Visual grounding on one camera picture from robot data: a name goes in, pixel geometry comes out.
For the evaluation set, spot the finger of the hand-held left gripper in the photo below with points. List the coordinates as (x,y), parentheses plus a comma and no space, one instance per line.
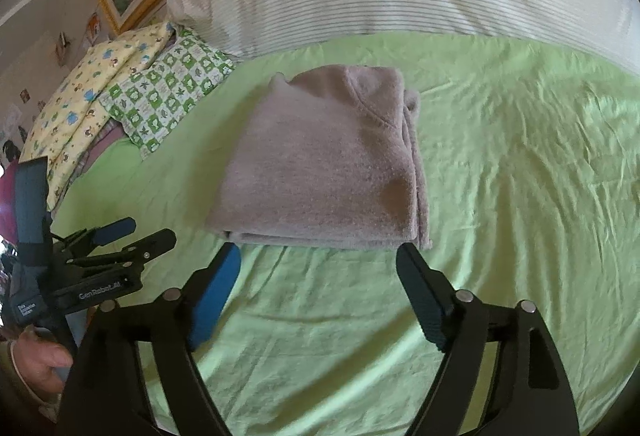
(150,243)
(112,230)

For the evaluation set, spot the magenta cloth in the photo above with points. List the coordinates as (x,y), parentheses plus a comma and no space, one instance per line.
(7,206)

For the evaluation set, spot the wall sticker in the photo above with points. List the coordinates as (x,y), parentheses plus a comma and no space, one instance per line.
(62,47)
(10,122)
(93,27)
(24,95)

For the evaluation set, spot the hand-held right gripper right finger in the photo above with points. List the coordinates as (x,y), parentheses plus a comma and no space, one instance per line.
(425,311)

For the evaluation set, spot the lilac cloth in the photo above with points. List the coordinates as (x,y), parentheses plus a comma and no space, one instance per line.
(107,137)

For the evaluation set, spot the yellow printed pillow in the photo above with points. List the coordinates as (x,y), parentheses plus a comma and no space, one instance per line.
(85,106)

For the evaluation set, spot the person's left forearm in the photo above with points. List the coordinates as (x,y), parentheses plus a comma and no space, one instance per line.
(7,376)

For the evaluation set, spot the green checkered pillow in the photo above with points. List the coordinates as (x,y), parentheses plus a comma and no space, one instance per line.
(165,86)

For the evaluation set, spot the mauve fleece garment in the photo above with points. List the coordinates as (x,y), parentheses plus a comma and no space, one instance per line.
(320,166)

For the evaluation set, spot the light green bed sheet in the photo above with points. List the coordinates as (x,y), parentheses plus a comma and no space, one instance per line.
(500,166)

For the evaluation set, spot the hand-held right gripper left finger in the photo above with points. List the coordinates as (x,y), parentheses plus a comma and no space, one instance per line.
(215,301)

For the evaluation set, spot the person's left hand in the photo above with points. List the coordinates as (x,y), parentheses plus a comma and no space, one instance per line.
(45,361)

